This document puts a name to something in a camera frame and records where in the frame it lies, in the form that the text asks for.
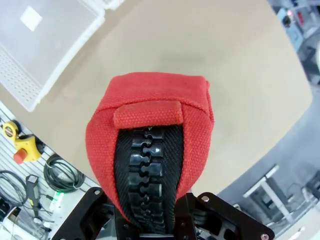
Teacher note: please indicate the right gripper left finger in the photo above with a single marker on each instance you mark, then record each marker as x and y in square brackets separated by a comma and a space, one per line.
[85, 215]

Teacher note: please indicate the yellow tape measure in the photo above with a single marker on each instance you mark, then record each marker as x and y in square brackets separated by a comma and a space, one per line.
[10, 131]

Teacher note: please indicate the white power strip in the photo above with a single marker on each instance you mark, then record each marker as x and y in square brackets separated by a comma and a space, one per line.
[57, 200]

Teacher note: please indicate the white slatted workbench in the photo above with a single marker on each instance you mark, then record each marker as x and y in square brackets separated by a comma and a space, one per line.
[7, 160]

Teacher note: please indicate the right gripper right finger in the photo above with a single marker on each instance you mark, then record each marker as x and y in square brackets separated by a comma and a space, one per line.
[220, 220]

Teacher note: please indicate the red zipper pouch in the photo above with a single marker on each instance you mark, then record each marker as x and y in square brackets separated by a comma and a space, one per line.
[150, 95]

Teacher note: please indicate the white square label sticker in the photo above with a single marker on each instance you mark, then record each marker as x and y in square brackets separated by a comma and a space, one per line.
[31, 18]

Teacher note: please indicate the gray handheld enabling switch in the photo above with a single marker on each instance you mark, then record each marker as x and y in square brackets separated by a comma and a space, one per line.
[32, 190]

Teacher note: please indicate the white perforated plastic basket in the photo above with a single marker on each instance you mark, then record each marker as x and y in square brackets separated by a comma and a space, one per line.
[50, 50]

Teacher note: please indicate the gray equipment rack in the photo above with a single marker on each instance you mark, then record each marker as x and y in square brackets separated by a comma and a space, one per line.
[295, 35]

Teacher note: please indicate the white table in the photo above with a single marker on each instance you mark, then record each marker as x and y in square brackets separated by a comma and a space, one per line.
[265, 178]

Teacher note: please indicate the yellow emergency stop box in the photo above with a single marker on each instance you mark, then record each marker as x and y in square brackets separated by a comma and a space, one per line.
[26, 146]

